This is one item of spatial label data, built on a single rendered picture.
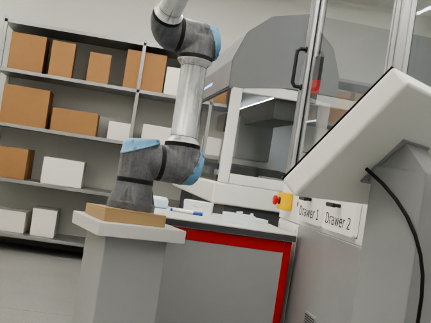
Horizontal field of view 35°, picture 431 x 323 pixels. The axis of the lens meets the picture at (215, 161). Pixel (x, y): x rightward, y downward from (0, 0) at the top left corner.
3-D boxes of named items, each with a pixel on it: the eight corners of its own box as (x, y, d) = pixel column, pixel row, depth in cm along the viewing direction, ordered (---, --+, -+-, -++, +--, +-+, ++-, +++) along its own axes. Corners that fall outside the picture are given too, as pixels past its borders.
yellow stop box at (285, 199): (279, 209, 284) (281, 191, 284) (274, 207, 291) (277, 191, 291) (290, 211, 284) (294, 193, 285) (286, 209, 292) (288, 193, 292)
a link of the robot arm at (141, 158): (112, 175, 223) (119, 134, 223) (152, 182, 227) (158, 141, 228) (121, 175, 211) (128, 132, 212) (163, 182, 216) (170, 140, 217)
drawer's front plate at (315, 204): (319, 227, 241) (324, 195, 241) (295, 218, 269) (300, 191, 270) (324, 227, 241) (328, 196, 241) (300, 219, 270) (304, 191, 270)
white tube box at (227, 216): (224, 222, 276) (225, 212, 276) (221, 220, 284) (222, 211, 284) (254, 226, 277) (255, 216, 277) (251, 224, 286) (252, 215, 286)
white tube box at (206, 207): (182, 211, 303) (184, 198, 303) (184, 209, 312) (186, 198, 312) (211, 215, 302) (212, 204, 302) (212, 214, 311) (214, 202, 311)
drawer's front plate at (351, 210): (351, 238, 210) (356, 202, 210) (321, 227, 238) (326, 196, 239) (356, 238, 210) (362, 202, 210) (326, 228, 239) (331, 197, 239)
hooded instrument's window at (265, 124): (216, 181, 333) (230, 88, 333) (176, 171, 509) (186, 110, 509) (435, 214, 351) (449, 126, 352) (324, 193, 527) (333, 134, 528)
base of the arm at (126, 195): (122, 209, 208) (127, 176, 209) (97, 204, 220) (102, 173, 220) (163, 215, 217) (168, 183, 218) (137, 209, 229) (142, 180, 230)
